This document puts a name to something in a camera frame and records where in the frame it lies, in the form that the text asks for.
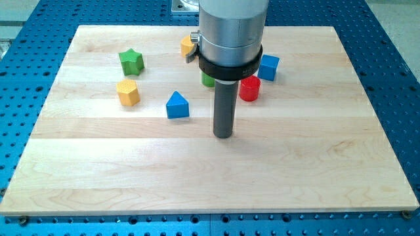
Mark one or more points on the silver robot arm cylinder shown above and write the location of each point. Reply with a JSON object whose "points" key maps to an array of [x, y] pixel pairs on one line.
{"points": [[230, 31]]}

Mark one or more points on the yellow heart block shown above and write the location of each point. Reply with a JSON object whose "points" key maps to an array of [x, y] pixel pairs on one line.
{"points": [[186, 46]]}

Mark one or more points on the green star block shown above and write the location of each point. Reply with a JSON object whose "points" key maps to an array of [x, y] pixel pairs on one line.
{"points": [[132, 62]]}

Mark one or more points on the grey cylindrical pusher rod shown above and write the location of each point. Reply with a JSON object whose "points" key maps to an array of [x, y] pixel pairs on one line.
{"points": [[224, 108]]}

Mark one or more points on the blue triangle block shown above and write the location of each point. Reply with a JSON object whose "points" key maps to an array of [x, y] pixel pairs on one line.
{"points": [[177, 106]]}

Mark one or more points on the green block behind rod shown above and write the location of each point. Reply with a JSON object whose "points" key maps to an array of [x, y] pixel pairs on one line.
{"points": [[207, 80]]}

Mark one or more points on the red cylinder block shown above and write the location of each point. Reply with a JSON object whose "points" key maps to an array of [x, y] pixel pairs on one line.
{"points": [[249, 88]]}

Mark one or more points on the blue cube block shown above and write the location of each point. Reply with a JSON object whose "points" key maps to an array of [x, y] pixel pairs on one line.
{"points": [[268, 67]]}

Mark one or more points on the light wooden board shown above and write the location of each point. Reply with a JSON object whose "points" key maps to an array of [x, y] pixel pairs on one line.
{"points": [[311, 142]]}

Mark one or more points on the yellow hexagon block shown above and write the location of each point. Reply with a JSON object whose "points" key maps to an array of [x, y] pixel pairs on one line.
{"points": [[128, 92]]}

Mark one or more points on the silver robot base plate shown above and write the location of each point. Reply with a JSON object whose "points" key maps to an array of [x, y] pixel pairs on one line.
{"points": [[184, 6]]}

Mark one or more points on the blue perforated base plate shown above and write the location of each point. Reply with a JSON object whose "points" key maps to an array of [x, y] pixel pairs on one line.
{"points": [[33, 60]]}

